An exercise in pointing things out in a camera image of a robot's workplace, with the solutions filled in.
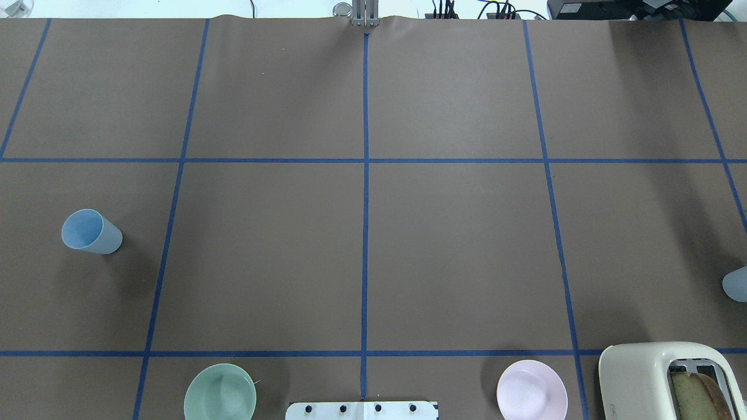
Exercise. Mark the light blue cup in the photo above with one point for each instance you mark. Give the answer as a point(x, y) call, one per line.
point(89, 231)
point(734, 284)

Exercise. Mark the small metal tin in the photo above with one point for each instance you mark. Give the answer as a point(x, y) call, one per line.
point(342, 9)

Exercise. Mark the green bowl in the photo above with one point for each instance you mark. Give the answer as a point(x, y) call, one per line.
point(221, 391)

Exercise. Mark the pink bowl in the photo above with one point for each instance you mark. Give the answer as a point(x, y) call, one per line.
point(530, 389)

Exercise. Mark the cream toaster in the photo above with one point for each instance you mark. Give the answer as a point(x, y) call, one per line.
point(635, 379)

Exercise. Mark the bread slice in toaster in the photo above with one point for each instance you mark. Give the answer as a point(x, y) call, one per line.
point(698, 396)

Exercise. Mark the aluminium frame post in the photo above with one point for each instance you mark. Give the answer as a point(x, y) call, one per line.
point(365, 13)

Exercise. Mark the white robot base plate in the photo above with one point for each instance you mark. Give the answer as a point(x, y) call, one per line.
point(363, 410)

